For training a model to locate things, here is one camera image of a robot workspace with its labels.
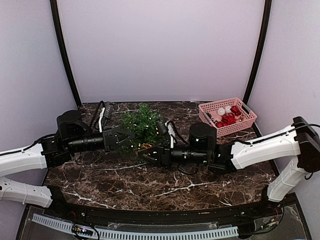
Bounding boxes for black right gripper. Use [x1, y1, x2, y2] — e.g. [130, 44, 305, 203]
[138, 139, 209, 170]

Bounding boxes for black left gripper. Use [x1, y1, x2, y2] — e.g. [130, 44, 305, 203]
[67, 127, 135, 154]

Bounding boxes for red gold drum ornament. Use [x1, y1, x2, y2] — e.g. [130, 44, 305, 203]
[137, 143, 154, 156]

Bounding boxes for white fairy light string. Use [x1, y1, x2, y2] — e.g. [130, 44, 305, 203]
[120, 112, 163, 151]

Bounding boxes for small green christmas tree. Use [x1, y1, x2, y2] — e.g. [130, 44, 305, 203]
[119, 103, 162, 153]

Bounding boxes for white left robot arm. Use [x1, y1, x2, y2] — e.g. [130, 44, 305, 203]
[0, 110, 135, 218]

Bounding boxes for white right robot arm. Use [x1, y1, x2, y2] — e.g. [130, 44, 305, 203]
[137, 116, 320, 217]

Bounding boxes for white ball ornament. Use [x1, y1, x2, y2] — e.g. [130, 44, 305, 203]
[216, 105, 232, 117]

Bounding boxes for pink plastic basket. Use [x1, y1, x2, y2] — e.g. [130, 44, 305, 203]
[198, 97, 257, 138]

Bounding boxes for red ornaments in basket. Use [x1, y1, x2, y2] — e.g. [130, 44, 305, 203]
[215, 105, 244, 128]

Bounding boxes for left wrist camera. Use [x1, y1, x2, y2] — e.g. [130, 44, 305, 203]
[94, 101, 114, 133]

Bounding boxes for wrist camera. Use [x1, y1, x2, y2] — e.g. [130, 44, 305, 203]
[94, 101, 114, 133]
[155, 119, 177, 149]

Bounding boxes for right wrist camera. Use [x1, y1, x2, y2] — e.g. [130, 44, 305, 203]
[155, 119, 177, 149]

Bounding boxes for white perforated cable tray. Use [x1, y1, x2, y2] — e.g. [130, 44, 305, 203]
[31, 213, 239, 240]

